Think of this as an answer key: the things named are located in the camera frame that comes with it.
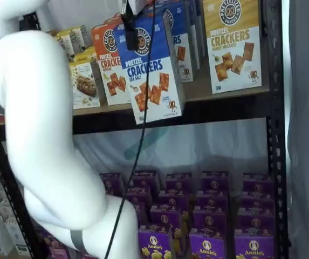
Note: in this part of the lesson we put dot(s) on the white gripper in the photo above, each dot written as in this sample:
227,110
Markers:
140,5

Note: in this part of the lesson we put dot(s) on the wooden shelf board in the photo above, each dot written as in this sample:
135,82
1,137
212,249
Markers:
224,98

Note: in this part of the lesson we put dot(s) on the grey and white box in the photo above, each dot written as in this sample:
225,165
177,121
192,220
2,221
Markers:
81,37
66,40

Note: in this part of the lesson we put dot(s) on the yellow pretzel crackers box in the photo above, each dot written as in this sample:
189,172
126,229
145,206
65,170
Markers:
232,54

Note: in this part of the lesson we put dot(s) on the white fabric curtain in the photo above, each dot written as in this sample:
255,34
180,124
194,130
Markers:
308,135

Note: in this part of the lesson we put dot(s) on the black metal shelf frame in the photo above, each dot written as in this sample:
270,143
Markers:
277,135

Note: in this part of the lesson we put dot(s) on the yellow granola bar box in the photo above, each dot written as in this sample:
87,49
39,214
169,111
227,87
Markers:
85,55
85,86

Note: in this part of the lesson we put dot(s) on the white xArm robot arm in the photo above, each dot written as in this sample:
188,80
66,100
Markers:
35,108

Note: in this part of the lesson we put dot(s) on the purple Annie's snack box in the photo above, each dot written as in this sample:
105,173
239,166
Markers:
255,222
112,183
256,199
178,182
254,248
147,179
138,213
53,245
154,242
211,219
173,198
215,182
258,180
140,195
165,215
212,199
209,245

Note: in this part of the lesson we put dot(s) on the teal tape strip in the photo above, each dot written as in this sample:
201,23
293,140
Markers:
154,137

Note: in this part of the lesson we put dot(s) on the orange pretzel crackers box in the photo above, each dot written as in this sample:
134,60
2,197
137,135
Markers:
108,81
112,19

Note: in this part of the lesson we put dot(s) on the blue pretzel crackers box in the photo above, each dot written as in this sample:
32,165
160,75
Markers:
186,54
157,81

